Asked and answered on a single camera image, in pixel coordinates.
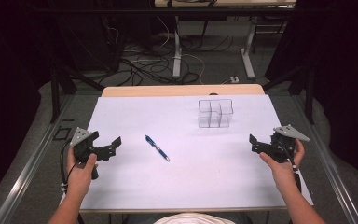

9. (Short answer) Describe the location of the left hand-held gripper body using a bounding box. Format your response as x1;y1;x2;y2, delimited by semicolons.
69;126;113;181

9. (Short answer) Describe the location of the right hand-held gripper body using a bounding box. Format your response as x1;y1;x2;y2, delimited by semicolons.
260;124;311;164

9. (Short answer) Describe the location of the blue pen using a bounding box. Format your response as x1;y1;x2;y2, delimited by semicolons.
145;134;171;162

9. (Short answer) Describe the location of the clear acrylic organizer box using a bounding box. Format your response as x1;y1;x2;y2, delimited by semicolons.
197;98;235;129

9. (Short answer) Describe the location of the person's right hand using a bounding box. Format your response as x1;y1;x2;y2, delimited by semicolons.
258;138;306;191

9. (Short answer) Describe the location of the person's left hand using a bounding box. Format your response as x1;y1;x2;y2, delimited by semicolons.
65;146;99;198

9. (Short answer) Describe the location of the black metal stand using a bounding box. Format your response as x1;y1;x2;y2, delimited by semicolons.
261;63;317;126
49;60;106;124

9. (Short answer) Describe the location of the white table mat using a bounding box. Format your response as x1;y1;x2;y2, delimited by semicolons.
79;94;314;213

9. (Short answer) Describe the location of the wooden table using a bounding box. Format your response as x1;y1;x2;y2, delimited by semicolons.
101;83;266;98

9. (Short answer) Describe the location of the person's white shirt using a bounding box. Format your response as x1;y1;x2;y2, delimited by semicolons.
153;212;237;224

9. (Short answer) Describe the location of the black curtain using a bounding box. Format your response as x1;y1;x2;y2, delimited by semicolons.
0;0;60;210
264;0;358;186

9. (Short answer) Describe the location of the white-legged background desk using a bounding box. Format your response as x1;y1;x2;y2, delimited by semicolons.
153;0;297;80

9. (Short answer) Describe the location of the black crossbar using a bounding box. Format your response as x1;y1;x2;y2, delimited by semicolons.
32;7;296;15

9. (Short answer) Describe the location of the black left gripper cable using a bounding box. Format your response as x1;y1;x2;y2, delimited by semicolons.
59;139;79;224

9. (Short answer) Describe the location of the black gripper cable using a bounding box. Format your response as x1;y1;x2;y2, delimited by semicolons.
276;139;303;195
59;139;79;224

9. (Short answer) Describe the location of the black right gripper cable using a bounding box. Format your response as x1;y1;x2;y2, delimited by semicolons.
276;139;303;195

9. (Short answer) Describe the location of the aluminium rail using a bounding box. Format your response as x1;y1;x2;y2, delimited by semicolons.
0;93;76;224
293;92;358;224

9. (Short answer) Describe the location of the tangle of floor cables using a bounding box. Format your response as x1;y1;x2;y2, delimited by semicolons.
103;15;235;87

